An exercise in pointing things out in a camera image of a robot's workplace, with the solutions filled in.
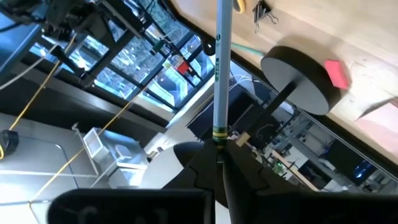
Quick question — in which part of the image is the clear plastic box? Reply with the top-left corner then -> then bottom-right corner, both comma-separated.
83,126 -> 149,188

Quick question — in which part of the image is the teal pencil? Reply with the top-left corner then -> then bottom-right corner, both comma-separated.
230,42 -> 266,58

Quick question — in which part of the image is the pink eraser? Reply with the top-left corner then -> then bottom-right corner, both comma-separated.
324,59 -> 351,91

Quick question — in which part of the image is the yellow rope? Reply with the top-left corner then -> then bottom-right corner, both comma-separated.
0,33 -> 78,161
30,88 -> 147,200

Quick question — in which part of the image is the black rope weight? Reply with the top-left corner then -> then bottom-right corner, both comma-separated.
0,129 -> 20,157

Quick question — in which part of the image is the black stand pole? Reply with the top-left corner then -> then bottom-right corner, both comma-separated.
77,27 -> 138,90

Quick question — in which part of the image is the red storage box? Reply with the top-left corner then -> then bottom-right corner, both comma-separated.
177,61 -> 191,75

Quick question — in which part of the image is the pink sticky note pad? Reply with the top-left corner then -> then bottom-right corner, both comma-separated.
354,98 -> 398,158

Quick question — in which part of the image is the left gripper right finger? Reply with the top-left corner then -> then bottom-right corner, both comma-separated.
222,139 -> 398,224

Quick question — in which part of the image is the black equipment cabinet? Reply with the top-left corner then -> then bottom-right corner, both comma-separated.
186,82 -> 280,142

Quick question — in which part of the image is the black binder clip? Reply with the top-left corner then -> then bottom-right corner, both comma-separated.
252,0 -> 279,34

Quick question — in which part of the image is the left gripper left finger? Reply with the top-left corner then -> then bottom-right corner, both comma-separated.
46,139 -> 218,224

